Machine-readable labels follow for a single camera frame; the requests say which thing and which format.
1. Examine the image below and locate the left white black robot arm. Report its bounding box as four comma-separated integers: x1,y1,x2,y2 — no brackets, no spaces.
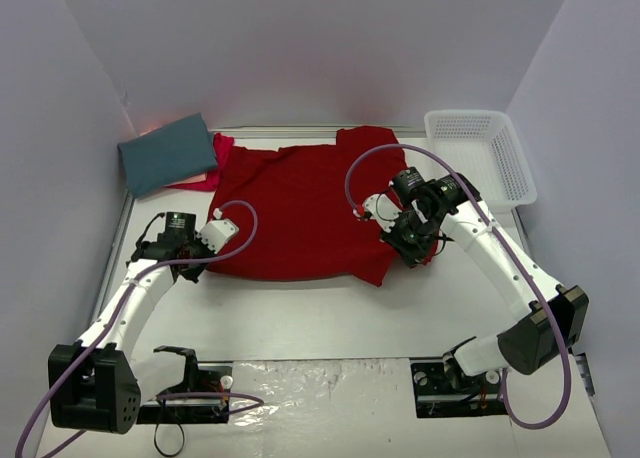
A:
48,212,214,434

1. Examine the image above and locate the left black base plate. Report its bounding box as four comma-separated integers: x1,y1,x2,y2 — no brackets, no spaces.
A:
136,362,233,426

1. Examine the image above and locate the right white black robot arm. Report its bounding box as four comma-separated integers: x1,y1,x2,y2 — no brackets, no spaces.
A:
364,167,589,391

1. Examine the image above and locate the thin black cable loop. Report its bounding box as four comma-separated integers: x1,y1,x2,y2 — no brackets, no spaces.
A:
153,420,186,457

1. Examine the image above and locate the folded red t shirt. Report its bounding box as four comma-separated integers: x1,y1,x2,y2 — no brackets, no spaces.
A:
168,133,235,192

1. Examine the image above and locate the folded teal t shirt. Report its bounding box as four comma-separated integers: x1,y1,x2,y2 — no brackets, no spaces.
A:
118,113,218,198

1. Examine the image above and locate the red t shirt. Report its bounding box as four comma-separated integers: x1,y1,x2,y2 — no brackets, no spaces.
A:
168,133,235,192
208,126,406,286

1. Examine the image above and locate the white plastic basket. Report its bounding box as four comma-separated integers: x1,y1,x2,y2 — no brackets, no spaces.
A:
424,110,537,213

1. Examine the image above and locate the folded pink t shirt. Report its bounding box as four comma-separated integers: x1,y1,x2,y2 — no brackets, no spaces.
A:
171,173,207,187

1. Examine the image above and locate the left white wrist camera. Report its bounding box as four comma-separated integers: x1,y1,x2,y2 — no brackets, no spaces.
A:
196,219,239,255

